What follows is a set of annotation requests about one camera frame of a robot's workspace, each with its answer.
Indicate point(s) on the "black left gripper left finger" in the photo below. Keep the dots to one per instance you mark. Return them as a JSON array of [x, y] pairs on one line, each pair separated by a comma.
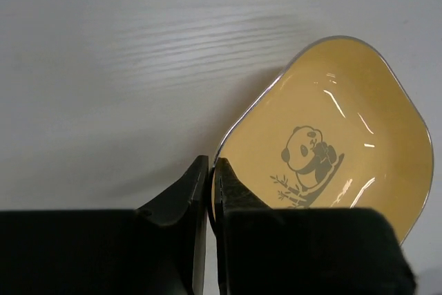
[[158, 248]]

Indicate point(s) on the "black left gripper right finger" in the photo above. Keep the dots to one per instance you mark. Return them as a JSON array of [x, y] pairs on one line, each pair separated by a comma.
[[302, 251]]

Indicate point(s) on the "yellow plate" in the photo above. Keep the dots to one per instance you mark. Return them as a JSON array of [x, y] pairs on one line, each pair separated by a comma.
[[334, 130]]

